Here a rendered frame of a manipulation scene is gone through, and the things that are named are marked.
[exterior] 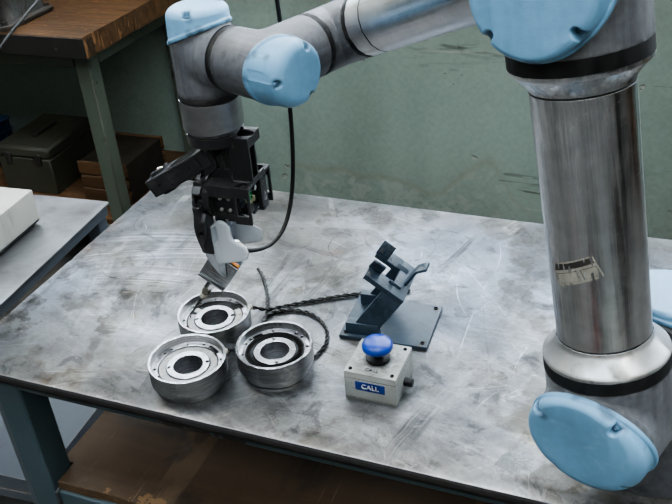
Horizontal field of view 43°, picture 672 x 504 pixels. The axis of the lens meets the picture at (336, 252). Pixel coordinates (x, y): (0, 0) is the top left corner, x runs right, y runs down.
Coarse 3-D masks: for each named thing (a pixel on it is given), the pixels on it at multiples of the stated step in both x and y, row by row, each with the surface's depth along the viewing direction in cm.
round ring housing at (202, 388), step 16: (192, 336) 119; (208, 336) 118; (160, 352) 117; (192, 352) 117; (224, 352) 115; (176, 368) 116; (192, 368) 118; (208, 368) 114; (224, 368) 114; (160, 384) 111; (176, 384) 110; (192, 384) 110; (208, 384) 111; (176, 400) 112; (192, 400) 112
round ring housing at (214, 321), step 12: (192, 300) 126; (204, 300) 127; (216, 300) 127; (228, 300) 127; (240, 300) 126; (180, 312) 124; (204, 312) 125; (216, 312) 126; (228, 312) 124; (180, 324) 121; (204, 324) 122; (216, 324) 127; (228, 324) 122; (240, 324) 120; (216, 336) 119; (228, 336) 120; (228, 348) 122
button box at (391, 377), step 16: (400, 352) 111; (352, 368) 109; (368, 368) 109; (384, 368) 109; (400, 368) 109; (352, 384) 110; (368, 384) 109; (384, 384) 108; (400, 384) 109; (368, 400) 110; (384, 400) 109
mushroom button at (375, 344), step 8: (368, 336) 110; (376, 336) 110; (384, 336) 110; (368, 344) 109; (376, 344) 108; (384, 344) 108; (392, 344) 109; (368, 352) 108; (376, 352) 108; (384, 352) 108
